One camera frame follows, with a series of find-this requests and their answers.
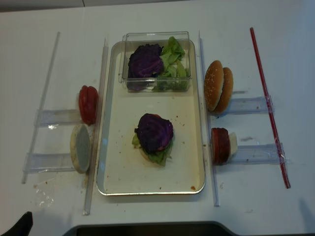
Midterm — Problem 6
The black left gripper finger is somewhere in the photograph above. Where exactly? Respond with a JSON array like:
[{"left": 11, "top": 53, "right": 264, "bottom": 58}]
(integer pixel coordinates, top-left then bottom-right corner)
[{"left": 1, "top": 211, "right": 33, "bottom": 236}]

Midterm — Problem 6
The sesame top bun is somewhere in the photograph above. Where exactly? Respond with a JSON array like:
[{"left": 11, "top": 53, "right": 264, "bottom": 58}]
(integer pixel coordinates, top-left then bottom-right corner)
[{"left": 204, "top": 60, "right": 223, "bottom": 112}]

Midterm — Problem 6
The red tomato slices left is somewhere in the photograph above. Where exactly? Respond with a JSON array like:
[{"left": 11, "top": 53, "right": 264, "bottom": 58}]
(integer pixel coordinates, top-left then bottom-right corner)
[{"left": 78, "top": 86, "right": 98, "bottom": 125}]

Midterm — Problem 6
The green lettuce on burger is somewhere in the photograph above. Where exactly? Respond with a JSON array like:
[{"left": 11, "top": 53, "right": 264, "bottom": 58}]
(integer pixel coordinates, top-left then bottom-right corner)
[{"left": 132, "top": 134, "right": 173, "bottom": 167}]

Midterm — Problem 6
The green lettuce in container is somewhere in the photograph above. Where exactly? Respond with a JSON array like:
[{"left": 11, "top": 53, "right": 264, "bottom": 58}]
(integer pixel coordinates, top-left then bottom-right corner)
[{"left": 153, "top": 36, "right": 189, "bottom": 92}]

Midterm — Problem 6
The red meat patty slices right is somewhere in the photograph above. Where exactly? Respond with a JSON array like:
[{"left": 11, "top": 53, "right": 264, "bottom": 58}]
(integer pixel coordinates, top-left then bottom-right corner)
[{"left": 211, "top": 128, "right": 230, "bottom": 165}]

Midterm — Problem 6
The clear channel lower left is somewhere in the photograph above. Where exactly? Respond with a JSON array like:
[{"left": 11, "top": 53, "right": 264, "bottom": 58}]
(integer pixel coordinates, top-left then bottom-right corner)
[{"left": 23, "top": 153, "right": 75, "bottom": 173}]

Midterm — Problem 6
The clear channel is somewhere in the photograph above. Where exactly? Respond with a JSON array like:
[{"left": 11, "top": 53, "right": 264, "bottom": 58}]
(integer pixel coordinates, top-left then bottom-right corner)
[
  {"left": 23, "top": 153, "right": 75, "bottom": 173},
  {"left": 223, "top": 96, "right": 274, "bottom": 115},
  {"left": 33, "top": 109, "right": 83, "bottom": 127},
  {"left": 227, "top": 144, "right": 286, "bottom": 165}
]

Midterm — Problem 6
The pale bun half left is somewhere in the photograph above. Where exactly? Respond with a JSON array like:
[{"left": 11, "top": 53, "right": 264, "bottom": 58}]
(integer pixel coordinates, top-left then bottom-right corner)
[{"left": 70, "top": 124, "right": 91, "bottom": 174}]

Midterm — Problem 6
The clear channel upper left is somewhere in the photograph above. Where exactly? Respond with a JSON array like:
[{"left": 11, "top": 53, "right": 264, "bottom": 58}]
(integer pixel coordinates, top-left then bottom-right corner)
[{"left": 33, "top": 109, "right": 83, "bottom": 127}]

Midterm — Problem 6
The metal baking tray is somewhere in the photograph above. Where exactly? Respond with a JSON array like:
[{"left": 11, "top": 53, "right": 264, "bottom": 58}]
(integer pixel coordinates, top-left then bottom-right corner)
[{"left": 96, "top": 43, "right": 207, "bottom": 196}]

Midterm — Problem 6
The purple cabbage leaf in container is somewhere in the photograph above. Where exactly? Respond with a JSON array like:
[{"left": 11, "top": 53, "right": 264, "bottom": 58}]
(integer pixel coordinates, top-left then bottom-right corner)
[{"left": 127, "top": 44, "right": 163, "bottom": 91}]

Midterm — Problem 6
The clear plastic container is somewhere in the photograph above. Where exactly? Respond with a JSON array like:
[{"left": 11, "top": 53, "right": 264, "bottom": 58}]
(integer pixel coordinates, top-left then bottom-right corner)
[{"left": 119, "top": 31, "right": 191, "bottom": 92}]

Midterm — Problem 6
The clear channel lower right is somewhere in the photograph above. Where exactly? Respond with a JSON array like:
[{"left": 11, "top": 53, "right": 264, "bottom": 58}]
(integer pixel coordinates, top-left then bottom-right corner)
[{"left": 227, "top": 144, "right": 286, "bottom": 165}]

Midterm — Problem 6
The clear channel upper right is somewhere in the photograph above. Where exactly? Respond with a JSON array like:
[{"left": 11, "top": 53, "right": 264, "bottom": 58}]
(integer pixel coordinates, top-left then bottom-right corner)
[{"left": 223, "top": 96, "right": 274, "bottom": 115}]

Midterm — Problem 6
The red plastic rod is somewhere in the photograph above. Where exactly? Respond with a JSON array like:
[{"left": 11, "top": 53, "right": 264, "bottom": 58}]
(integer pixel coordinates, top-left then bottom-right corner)
[{"left": 250, "top": 27, "right": 291, "bottom": 189}]

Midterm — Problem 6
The clear rail left of tray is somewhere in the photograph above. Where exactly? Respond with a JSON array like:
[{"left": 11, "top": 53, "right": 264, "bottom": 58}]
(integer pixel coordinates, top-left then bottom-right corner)
[{"left": 83, "top": 38, "right": 108, "bottom": 216}]

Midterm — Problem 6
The clear rail of tray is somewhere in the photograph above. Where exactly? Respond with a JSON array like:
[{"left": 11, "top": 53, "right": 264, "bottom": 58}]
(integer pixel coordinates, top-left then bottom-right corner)
[
  {"left": 198, "top": 31, "right": 221, "bottom": 207},
  {"left": 83, "top": 38, "right": 108, "bottom": 216}
]

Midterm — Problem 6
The clear rail right of tray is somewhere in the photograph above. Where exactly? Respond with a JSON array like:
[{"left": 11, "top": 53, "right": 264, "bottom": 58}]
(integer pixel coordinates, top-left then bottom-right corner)
[{"left": 198, "top": 31, "right": 221, "bottom": 207}]

